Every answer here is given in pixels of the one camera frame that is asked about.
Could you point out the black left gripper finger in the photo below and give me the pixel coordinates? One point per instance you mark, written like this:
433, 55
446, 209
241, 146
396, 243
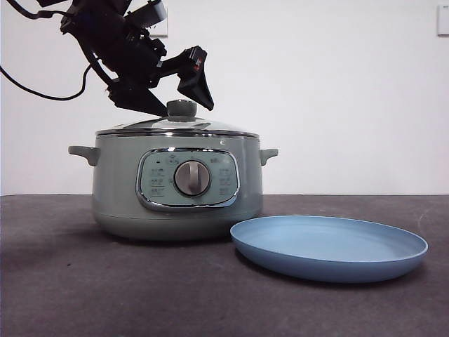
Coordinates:
196, 84
137, 98

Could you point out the glass lid with green knob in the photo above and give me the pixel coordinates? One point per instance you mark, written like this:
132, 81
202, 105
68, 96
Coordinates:
180, 107

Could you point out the sage green electric steamer pot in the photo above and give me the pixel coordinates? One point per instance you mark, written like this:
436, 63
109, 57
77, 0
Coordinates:
115, 196

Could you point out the blue round plate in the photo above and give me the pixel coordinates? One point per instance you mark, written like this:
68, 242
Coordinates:
326, 252

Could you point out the white wall plate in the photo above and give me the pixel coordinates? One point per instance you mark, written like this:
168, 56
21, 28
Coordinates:
443, 21

